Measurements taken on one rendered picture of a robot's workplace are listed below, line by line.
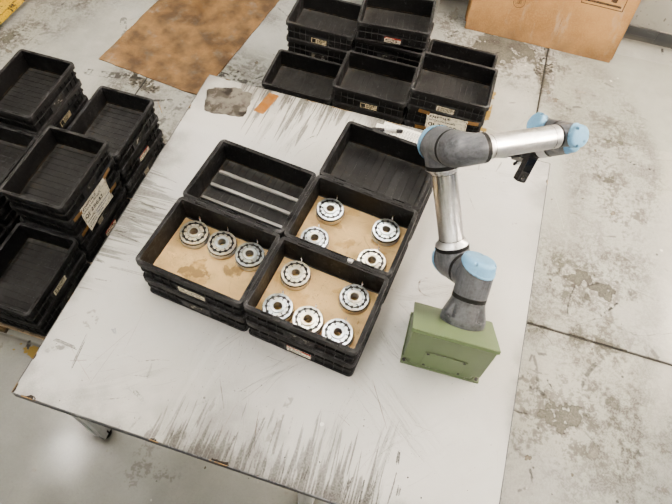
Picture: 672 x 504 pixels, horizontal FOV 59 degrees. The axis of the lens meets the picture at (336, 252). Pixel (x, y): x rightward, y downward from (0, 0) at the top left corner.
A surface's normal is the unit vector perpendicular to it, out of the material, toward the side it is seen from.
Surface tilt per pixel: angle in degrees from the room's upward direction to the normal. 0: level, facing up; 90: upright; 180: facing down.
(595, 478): 0
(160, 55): 0
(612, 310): 0
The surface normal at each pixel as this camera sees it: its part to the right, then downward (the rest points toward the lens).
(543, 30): -0.26, 0.61
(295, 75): 0.05, -0.52
